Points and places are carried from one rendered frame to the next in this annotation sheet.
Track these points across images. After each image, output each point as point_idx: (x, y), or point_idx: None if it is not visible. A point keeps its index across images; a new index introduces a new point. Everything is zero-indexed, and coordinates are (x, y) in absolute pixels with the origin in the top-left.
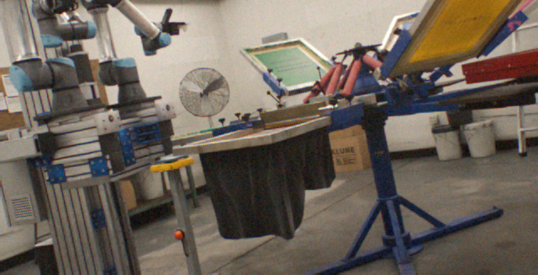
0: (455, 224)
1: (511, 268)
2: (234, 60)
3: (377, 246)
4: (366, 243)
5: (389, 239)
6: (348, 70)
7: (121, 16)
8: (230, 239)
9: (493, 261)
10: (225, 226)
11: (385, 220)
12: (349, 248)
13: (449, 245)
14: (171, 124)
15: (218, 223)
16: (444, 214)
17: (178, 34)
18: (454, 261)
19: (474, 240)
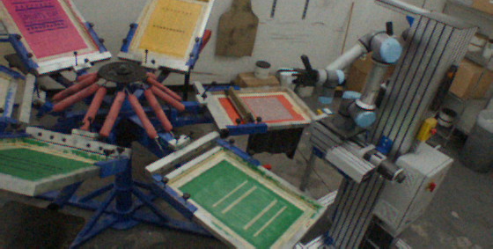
0: (73, 195)
1: (141, 156)
2: None
3: (118, 233)
4: (111, 247)
5: (135, 204)
6: (101, 102)
7: None
8: (288, 157)
9: (133, 164)
10: (290, 153)
11: (131, 197)
12: (163, 216)
13: (108, 192)
14: (311, 135)
15: (294, 154)
16: None
17: (292, 82)
18: (136, 179)
19: (94, 184)
